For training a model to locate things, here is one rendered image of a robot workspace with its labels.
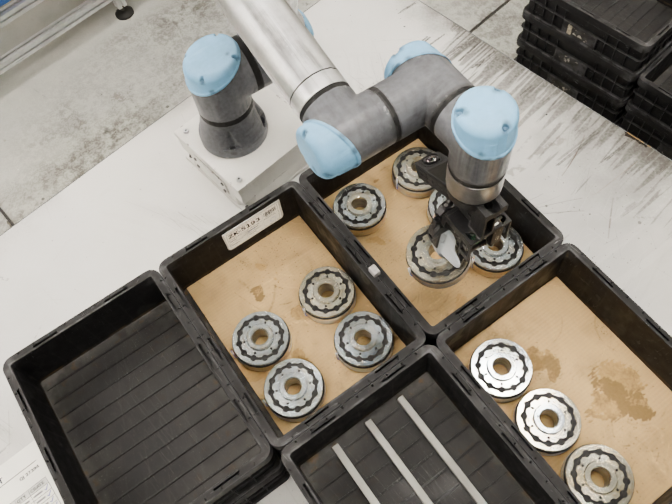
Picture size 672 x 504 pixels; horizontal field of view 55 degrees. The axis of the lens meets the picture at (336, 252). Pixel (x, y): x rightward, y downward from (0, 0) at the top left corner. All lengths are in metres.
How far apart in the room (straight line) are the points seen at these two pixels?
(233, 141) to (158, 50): 1.53
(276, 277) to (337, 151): 0.52
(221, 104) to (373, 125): 0.60
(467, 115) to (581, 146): 0.85
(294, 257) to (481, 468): 0.50
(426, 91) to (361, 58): 0.91
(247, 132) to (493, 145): 0.75
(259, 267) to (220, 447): 0.34
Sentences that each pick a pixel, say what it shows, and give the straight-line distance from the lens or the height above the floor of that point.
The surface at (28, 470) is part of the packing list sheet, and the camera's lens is 1.43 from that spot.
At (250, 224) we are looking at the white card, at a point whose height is 0.90.
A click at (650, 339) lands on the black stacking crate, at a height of 0.90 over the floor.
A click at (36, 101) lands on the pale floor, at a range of 2.95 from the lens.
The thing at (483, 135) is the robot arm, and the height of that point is 1.34.
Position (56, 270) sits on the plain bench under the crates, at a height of 0.70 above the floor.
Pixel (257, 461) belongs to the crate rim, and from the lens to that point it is 1.04.
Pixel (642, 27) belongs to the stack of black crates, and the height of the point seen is 0.49.
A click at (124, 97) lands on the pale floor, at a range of 2.79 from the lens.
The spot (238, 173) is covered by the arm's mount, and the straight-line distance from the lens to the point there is 1.41.
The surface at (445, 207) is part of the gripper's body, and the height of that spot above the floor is 1.13.
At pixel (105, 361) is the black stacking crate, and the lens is 1.28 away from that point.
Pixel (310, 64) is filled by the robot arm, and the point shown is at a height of 1.35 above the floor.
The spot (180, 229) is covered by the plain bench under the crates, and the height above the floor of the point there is 0.70.
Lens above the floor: 1.93
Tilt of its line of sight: 62 degrees down
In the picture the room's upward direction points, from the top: 11 degrees counter-clockwise
